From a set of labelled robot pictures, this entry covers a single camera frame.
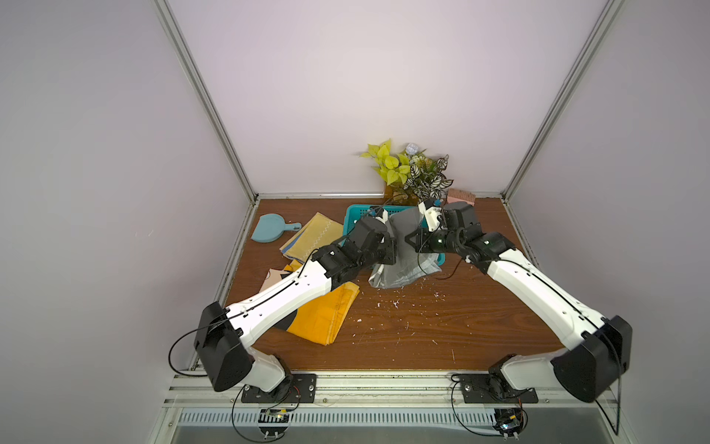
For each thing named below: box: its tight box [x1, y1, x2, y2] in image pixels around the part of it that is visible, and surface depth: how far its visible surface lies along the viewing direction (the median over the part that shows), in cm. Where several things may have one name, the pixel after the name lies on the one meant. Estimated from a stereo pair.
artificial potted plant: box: [359, 138, 454, 207], surface depth 97 cm
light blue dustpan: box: [250, 212, 303, 243], surface depth 112 cm
